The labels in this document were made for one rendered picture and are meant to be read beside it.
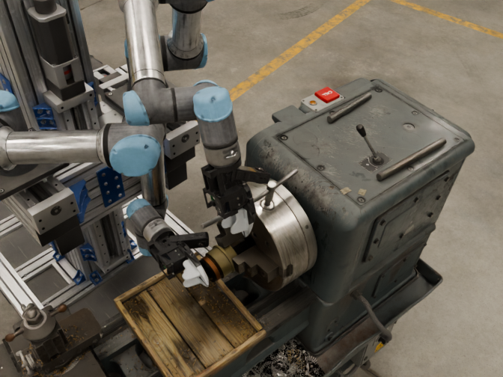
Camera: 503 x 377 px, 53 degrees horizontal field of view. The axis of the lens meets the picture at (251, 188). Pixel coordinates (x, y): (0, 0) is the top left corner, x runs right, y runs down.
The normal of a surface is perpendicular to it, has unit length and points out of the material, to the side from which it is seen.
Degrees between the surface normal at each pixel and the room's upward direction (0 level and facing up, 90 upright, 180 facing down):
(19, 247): 0
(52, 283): 0
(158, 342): 0
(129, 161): 90
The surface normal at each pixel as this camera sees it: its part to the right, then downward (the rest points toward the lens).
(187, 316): 0.04, -0.69
